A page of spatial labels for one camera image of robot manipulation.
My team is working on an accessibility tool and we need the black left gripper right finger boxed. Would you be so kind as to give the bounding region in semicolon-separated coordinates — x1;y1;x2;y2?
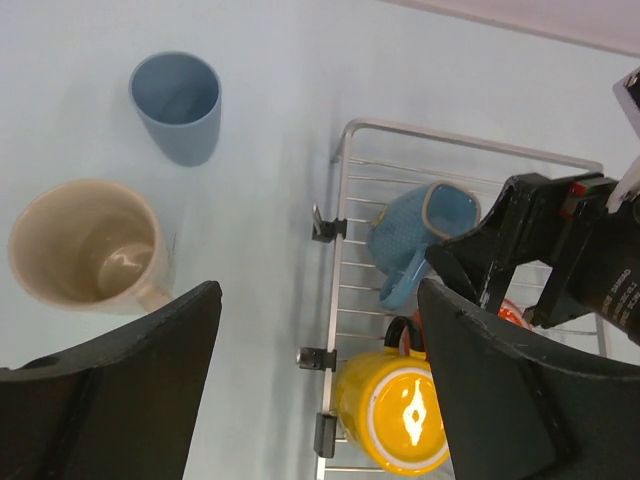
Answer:
417;280;639;479

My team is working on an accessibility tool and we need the blue textured ceramic mug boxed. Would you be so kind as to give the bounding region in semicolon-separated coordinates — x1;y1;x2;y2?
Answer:
367;181;481;311

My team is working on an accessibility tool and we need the orange ceramic mug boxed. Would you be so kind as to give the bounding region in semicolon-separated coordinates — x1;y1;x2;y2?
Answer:
400;299;532;355

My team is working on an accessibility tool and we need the blue-grey plastic tumbler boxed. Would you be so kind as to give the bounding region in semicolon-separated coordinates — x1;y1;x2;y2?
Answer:
128;51;222;167

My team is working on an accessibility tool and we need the beige ceramic mug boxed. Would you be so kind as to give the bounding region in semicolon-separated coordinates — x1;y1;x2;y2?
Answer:
8;179;172;314

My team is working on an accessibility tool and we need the yellow ceramic mug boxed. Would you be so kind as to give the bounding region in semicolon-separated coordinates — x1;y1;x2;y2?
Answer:
332;316;450;476

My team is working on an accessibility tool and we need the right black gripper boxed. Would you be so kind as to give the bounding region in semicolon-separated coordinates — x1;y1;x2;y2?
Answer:
426;174;639;330

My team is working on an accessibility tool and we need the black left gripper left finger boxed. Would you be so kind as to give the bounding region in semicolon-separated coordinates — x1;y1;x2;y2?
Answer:
1;281;222;479

